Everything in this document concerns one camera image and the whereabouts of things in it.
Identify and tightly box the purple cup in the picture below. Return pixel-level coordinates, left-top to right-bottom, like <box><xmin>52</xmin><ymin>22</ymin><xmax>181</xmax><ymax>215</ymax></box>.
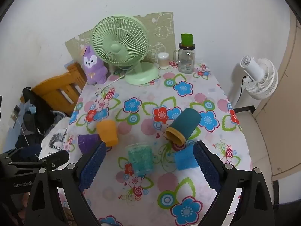
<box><xmin>77</xmin><ymin>134</ymin><xmax>100</xmax><ymax>156</ymax></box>

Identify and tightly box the red cup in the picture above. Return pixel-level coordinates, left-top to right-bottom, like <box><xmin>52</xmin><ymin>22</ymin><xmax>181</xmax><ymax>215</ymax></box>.
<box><xmin>172</xmin><ymin>141</ymin><xmax>186</xmax><ymax>151</ymax></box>

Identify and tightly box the orange cup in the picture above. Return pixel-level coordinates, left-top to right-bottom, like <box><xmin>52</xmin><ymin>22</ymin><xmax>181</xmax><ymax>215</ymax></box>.
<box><xmin>96</xmin><ymin>120</ymin><xmax>118</xmax><ymax>146</ymax></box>

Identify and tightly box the clear cup with teal beads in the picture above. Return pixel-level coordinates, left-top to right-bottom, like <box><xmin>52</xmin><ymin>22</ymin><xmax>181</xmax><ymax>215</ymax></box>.
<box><xmin>125</xmin><ymin>142</ymin><xmax>154</xmax><ymax>177</ymax></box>

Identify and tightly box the clear glass jar mug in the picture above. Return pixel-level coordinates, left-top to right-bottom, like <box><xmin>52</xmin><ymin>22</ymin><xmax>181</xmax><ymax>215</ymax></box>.
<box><xmin>173</xmin><ymin>43</ymin><xmax>197</xmax><ymax>74</ymax></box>

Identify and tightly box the white fan power cable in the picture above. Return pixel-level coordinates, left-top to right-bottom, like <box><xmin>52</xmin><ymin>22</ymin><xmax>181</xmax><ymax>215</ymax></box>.
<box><xmin>95</xmin><ymin>72</ymin><xmax>128</xmax><ymax>95</ymax></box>

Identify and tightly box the beige wooden door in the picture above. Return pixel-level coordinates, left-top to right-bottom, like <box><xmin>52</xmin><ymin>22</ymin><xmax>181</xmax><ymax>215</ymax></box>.
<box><xmin>253</xmin><ymin>12</ymin><xmax>301</xmax><ymax>184</ymax></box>

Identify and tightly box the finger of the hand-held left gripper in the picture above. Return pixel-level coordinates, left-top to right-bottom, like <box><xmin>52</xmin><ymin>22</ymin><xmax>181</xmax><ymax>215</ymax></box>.
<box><xmin>46</xmin><ymin>150</ymin><xmax>70</xmax><ymax>170</ymax></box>

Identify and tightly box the wooden chair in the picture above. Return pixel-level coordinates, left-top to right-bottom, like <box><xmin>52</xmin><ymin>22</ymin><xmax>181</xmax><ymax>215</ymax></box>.
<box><xmin>20</xmin><ymin>62</ymin><xmax>87</xmax><ymax>117</ymax></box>

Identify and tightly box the white standing fan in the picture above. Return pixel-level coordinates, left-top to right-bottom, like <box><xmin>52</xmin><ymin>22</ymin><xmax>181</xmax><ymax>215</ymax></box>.
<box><xmin>227</xmin><ymin>55</ymin><xmax>279</xmax><ymax>110</ymax></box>

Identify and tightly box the black fan power cable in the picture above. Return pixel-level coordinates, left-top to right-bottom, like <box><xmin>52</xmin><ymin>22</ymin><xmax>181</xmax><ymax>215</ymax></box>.
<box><xmin>237</xmin><ymin>75</ymin><xmax>247</xmax><ymax>104</ymax></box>

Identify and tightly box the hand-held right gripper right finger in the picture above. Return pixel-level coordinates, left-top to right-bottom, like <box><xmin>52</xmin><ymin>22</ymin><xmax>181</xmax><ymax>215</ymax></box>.
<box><xmin>193</xmin><ymin>140</ymin><xmax>276</xmax><ymax>226</ymax></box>

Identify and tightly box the teal cup with yellow rim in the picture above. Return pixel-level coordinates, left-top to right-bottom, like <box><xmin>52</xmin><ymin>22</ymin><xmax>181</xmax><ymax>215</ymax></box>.
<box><xmin>164</xmin><ymin>108</ymin><xmax>201</xmax><ymax>144</ymax></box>

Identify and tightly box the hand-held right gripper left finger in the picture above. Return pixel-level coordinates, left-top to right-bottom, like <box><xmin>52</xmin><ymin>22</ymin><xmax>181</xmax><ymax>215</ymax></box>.
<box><xmin>24</xmin><ymin>141</ymin><xmax>107</xmax><ymax>226</ymax></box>

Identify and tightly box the white frosted jar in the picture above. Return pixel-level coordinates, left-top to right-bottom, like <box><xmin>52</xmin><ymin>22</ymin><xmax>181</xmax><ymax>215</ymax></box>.
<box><xmin>157</xmin><ymin>52</ymin><xmax>170</xmax><ymax>69</ymax></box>

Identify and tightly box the white printed cloth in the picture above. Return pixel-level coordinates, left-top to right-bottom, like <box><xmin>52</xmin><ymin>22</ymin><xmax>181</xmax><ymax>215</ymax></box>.
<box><xmin>39</xmin><ymin>118</ymin><xmax>71</xmax><ymax>160</ymax></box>

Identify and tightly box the blue cup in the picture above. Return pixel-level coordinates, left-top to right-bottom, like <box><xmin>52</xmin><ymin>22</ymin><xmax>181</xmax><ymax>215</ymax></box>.
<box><xmin>174</xmin><ymin>144</ymin><xmax>199</xmax><ymax>171</ymax></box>

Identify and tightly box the green desk fan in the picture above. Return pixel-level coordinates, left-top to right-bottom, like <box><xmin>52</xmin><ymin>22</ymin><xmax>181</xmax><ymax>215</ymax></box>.
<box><xmin>92</xmin><ymin>16</ymin><xmax>160</xmax><ymax>85</ymax></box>

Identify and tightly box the floral tablecloth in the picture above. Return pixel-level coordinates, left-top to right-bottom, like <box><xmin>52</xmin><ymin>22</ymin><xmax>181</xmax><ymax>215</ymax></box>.
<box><xmin>60</xmin><ymin>61</ymin><xmax>244</xmax><ymax>226</ymax></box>

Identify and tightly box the dark clothes pile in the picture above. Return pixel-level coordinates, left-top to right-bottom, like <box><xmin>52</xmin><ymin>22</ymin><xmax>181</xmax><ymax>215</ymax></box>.
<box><xmin>14</xmin><ymin>87</ymin><xmax>68</xmax><ymax>160</ymax></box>

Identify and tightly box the green printed board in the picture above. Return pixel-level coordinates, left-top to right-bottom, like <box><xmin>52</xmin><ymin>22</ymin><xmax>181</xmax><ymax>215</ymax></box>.
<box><xmin>65</xmin><ymin>12</ymin><xmax>176</xmax><ymax>63</ymax></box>

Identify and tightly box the purple plush toy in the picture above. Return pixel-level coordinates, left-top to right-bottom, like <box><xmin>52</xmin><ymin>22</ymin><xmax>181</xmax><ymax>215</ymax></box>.
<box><xmin>81</xmin><ymin>46</ymin><xmax>109</xmax><ymax>85</ymax></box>

